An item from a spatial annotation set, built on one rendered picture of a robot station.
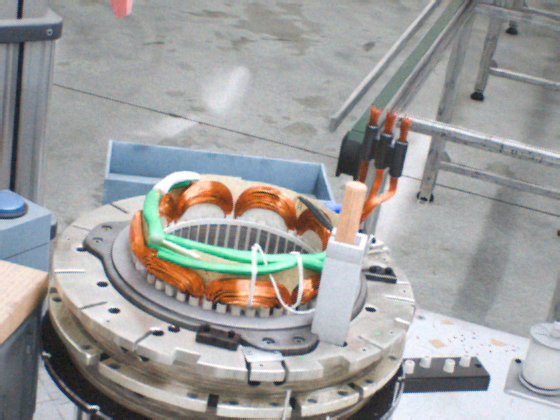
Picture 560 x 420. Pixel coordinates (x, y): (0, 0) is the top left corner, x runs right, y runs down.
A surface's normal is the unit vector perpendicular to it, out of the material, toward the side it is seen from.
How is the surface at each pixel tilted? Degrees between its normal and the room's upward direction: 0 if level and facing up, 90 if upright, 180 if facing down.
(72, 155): 0
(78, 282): 0
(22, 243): 90
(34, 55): 90
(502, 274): 0
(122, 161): 90
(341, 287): 90
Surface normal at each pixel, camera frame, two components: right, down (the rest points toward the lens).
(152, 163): 0.08, 0.44
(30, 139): 0.58, 0.43
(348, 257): -0.20, 0.40
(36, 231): 0.79, 0.37
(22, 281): 0.15, -0.89
